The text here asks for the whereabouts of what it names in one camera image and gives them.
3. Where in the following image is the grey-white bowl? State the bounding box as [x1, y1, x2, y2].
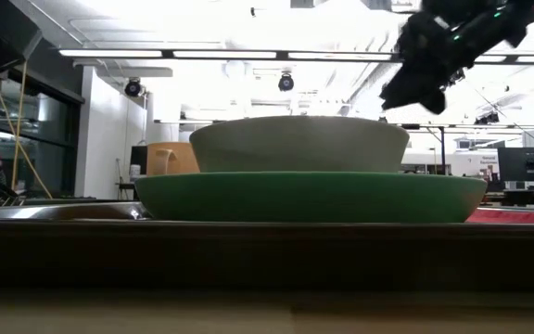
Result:
[188, 115, 411, 174]

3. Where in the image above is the black computer monitor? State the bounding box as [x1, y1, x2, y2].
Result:
[497, 147, 534, 183]

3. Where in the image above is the red cloth napkin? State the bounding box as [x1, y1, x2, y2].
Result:
[464, 208, 534, 225]

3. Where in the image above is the black ceiling spotlight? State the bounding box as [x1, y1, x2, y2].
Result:
[124, 78, 143, 98]
[277, 72, 296, 93]

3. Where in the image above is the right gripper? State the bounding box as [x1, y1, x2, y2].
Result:
[380, 11, 486, 116]

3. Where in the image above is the green plastic plate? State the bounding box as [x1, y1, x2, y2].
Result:
[133, 171, 489, 224]

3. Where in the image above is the beige ceramic mug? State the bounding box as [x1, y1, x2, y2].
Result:
[146, 141, 202, 176]

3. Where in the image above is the brown serving tray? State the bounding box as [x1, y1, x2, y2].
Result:
[0, 201, 534, 291]

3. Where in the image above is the long ceiling light rail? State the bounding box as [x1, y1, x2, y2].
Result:
[57, 48, 534, 64]

